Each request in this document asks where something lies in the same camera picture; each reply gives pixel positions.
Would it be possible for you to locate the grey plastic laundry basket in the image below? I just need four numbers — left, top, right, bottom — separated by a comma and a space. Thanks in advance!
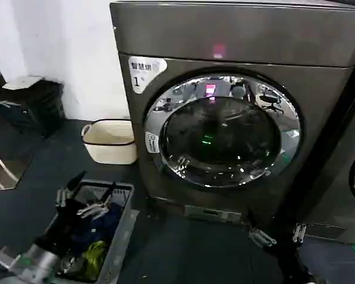
51, 180, 140, 284

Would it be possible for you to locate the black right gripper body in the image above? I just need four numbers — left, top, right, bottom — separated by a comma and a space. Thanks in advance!
273, 243, 313, 284

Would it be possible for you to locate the white flat board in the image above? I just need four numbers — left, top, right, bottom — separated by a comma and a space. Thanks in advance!
1, 75, 46, 90

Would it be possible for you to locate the leaning mirror panel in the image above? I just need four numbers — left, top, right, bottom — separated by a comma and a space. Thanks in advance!
0, 47, 34, 191

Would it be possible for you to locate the dark blue garment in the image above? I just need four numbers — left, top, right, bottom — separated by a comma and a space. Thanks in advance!
70, 202, 122, 252

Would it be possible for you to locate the cream basket with dark trim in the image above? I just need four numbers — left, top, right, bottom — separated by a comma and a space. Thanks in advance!
81, 118, 138, 165

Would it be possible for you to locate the grey dryer with white label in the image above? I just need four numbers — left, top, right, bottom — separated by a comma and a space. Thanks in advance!
109, 0, 355, 234

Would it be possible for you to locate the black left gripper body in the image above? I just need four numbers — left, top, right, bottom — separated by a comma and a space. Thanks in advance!
37, 197, 91, 248

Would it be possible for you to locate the yellow-green garment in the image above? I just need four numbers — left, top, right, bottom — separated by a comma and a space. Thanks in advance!
83, 240, 108, 279

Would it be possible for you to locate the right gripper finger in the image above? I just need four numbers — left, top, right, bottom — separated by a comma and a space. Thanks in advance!
292, 222, 310, 246
247, 223, 278, 247

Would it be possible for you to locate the black bin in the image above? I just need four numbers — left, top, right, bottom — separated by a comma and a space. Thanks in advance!
0, 79, 65, 138

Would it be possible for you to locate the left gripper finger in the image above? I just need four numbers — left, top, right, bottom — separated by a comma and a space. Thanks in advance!
55, 170, 87, 208
76, 181, 117, 219

